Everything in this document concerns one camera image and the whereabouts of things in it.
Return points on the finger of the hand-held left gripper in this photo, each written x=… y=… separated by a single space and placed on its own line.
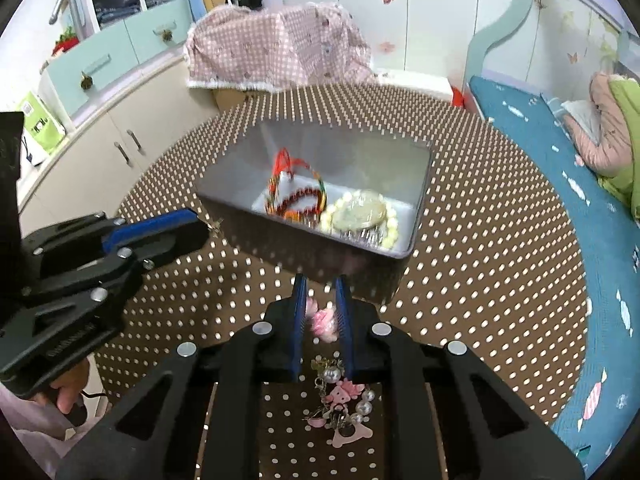
x=150 y=227
x=175 y=245

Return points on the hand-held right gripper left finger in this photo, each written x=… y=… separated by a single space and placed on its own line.
x=299 y=310

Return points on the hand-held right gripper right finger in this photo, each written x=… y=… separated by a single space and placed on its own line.
x=344 y=320

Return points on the small metal charm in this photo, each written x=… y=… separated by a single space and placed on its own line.
x=216 y=224

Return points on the grey metal tin box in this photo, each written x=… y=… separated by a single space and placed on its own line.
x=280 y=255

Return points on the pale jade pendant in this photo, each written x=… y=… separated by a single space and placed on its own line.
x=357 y=214

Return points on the person's left forearm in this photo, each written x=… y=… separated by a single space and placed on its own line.
x=25 y=425

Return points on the person's left hand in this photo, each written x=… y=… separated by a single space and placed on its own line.
x=67 y=390

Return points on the beige cabinet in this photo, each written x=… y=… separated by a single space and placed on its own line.
x=160 y=110

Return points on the round polka dot table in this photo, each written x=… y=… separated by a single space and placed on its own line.
x=475 y=285

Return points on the green bag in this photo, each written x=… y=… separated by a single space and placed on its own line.
x=42 y=122

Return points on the cardboard box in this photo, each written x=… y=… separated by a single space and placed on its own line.
x=235 y=97

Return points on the teal drawer unit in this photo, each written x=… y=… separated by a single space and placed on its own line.
x=145 y=30

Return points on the red potted plant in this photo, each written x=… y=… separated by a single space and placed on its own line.
x=65 y=42

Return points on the pink checked cloth cover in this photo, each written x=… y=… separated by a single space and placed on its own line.
x=280 y=45

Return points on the teal candy print bed sheet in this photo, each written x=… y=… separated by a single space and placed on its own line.
x=525 y=130

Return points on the small pink butterfly sticker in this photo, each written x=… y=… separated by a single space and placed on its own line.
x=386 y=47

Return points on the white pillow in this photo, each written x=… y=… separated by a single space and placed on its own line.
x=582 y=112

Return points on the white wardrobe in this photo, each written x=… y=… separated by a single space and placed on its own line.
x=435 y=10

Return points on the green blanket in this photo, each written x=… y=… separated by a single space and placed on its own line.
x=627 y=110

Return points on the teal bunk bed frame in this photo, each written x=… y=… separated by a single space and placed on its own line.
x=520 y=5

